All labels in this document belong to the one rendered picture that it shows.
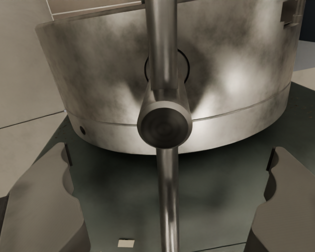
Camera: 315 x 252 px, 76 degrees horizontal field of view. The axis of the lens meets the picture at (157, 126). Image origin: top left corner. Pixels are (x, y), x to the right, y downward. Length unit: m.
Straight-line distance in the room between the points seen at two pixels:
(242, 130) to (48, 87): 1.45
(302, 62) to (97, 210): 0.77
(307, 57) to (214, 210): 0.70
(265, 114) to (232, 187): 0.08
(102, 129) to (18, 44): 1.38
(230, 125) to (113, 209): 0.14
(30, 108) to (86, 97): 1.48
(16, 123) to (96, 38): 1.65
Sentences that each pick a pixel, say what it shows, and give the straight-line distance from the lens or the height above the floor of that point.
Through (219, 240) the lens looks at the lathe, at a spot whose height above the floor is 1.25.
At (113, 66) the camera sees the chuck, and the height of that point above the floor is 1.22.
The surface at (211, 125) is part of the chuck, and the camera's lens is 0.18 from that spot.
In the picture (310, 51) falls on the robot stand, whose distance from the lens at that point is 0.86.
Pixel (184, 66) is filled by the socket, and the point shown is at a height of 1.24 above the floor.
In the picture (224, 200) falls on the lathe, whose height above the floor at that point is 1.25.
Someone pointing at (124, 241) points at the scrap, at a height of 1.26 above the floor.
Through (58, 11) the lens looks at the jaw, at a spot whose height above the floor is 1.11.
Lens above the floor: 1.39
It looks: 61 degrees down
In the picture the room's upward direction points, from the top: 168 degrees clockwise
